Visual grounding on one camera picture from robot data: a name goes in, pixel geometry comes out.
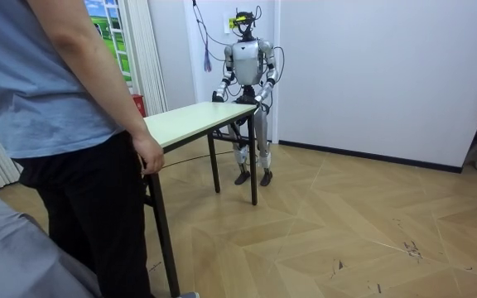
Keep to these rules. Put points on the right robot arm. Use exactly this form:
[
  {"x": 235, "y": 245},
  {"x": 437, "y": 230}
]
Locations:
[{"x": 227, "y": 68}]

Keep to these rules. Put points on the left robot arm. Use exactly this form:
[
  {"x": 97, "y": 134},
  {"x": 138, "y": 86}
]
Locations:
[{"x": 270, "y": 68}]

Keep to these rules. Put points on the red box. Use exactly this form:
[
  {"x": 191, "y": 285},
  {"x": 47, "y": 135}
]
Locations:
[{"x": 140, "y": 104}]

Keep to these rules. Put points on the robot legs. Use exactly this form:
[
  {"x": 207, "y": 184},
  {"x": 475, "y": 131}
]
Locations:
[{"x": 262, "y": 128}]

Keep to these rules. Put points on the cream top black leg table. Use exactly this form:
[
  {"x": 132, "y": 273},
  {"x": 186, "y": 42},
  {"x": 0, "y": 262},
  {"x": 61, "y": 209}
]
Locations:
[{"x": 193, "y": 120}]

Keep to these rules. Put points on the landscape window wall poster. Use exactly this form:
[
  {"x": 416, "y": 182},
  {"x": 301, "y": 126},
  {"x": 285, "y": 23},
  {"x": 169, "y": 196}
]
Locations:
[{"x": 112, "y": 37}]

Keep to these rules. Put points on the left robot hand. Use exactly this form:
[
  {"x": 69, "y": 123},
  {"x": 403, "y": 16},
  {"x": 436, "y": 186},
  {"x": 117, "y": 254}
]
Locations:
[{"x": 259, "y": 101}]

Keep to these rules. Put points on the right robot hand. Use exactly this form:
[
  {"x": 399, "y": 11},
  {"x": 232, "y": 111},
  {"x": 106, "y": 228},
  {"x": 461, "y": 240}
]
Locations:
[{"x": 218, "y": 98}]

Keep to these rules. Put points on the white wall plate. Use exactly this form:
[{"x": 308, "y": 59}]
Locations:
[{"x": 227, "y": 25}]

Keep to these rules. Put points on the robot body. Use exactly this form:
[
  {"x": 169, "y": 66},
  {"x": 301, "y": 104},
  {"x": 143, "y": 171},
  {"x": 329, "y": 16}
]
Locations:
[{"x": 247, "y": 62}]

